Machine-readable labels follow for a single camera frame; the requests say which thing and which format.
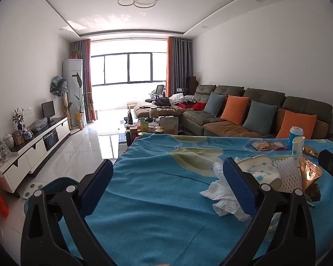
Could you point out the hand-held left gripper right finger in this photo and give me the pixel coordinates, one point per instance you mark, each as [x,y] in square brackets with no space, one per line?
[238,188]

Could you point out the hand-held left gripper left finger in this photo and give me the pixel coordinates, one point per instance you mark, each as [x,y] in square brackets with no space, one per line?
[100,178]

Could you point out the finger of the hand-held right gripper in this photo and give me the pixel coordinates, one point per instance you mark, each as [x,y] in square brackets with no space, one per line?
[328,160]

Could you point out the white tissue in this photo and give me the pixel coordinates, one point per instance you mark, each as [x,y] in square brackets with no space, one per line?
[217,194]

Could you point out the large gold snack wrapper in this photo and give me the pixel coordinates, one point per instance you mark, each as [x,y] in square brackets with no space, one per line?
[308,171]

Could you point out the crushed dotted paper cup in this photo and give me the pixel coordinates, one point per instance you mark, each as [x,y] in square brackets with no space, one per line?
[262,169]

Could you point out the white foam fruit net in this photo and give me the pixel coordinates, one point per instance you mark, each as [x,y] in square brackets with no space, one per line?
[290,174]

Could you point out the blue plastic bin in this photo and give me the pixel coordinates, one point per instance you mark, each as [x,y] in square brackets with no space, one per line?
[58,183]

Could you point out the small gold snack packet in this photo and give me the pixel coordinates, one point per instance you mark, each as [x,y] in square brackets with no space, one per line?
[310,151]

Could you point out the blue tumbler with white lid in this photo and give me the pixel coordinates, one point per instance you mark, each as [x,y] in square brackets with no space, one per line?
[294,133]

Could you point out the clear biscuit packet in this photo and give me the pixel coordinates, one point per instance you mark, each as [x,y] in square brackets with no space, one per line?
[261,145]

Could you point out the pink snack packet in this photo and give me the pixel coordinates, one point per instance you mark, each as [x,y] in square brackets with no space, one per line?
[279,145]

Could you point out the orange cushion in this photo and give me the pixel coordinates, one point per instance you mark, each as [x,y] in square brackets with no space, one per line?
[294,119]
[234,110]

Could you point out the black cabinet appliance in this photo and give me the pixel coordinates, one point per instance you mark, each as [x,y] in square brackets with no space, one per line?
[50,140]

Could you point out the green and brown sofa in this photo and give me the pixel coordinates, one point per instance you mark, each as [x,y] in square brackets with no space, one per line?
[224,127]

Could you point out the tall plant in yellow pot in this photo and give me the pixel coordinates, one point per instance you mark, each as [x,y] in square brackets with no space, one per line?
[79,119]

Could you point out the glass coffee table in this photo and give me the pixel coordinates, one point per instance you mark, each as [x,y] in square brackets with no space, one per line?
[144,133]

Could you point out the blue floral blanket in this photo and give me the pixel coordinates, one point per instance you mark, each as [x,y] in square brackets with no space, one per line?
[161,199]

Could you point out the white and black TV cabinet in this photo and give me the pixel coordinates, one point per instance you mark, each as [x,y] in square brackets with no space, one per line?
[36,155]

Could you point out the white bathroom scale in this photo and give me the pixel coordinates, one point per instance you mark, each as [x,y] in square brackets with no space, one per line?
[32,191]

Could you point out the large blue-grey cushion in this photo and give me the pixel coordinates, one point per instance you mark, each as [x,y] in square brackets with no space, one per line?
[259,117]

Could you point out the plastic-wrapped bundle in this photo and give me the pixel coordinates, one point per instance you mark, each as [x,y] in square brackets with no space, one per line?
[38,124]

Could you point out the blue and white porcelain jar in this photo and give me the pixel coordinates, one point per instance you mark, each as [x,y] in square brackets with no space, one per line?
[27,135]

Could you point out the clear storage jar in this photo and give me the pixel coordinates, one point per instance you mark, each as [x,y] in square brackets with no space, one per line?
[154,112]

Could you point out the black monitor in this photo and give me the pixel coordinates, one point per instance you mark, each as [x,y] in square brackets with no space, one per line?
[48,109]

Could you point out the brown paper bag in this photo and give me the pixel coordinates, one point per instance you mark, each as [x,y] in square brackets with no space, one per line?
[168,126]

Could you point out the small blue-grey cushion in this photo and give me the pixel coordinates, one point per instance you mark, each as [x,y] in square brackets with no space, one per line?
[214,104]

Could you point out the red cloth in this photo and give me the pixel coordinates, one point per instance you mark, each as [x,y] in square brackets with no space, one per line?
[199,105]

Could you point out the white ceramic jar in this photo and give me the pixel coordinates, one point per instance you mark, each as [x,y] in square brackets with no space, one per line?
[8,141]

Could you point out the black bag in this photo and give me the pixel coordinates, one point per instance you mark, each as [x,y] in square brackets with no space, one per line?
[163,101]

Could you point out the fan with patterned cover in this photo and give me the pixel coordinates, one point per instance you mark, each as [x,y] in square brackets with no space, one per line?
[58,86]

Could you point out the model ship in case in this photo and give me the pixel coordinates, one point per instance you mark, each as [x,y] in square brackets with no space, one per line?
[1,151]

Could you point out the small potted plant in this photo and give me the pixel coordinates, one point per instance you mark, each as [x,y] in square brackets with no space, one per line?
[18,116]

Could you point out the grey and orange curtain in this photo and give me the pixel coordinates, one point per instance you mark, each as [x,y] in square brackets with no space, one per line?
[179,66]
[86,74]

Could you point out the black office chair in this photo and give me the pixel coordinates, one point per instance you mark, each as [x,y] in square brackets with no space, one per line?
[160,90]

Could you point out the white clothes pile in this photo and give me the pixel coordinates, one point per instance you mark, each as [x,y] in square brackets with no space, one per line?
[178,97]

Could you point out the white standing air conditioner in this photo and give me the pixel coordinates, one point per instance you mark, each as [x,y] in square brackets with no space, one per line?
[72,66]

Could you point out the large window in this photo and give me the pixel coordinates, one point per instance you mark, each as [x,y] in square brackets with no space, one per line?
[138,69]

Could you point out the green potted plant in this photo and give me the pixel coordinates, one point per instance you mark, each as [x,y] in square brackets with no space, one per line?
[75,53]

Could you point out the wooden picture frame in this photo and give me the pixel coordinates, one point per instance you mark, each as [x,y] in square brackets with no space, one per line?
[18,138]

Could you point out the white wall socket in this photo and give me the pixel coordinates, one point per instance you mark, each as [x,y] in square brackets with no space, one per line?
[28,110]

